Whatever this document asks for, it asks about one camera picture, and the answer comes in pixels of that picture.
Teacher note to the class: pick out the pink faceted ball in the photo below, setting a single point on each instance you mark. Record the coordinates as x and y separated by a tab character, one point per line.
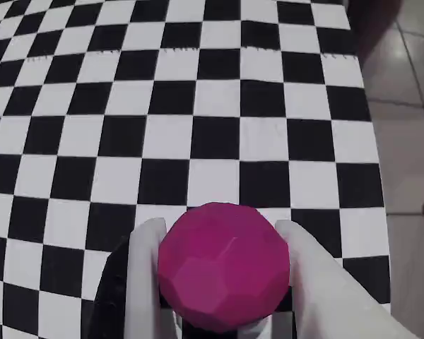
222	261

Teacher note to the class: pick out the black white checkered mat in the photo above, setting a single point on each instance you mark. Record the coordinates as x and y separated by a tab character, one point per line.
162	106

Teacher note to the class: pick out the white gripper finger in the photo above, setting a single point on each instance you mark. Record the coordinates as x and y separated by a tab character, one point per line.
325	300
143	282

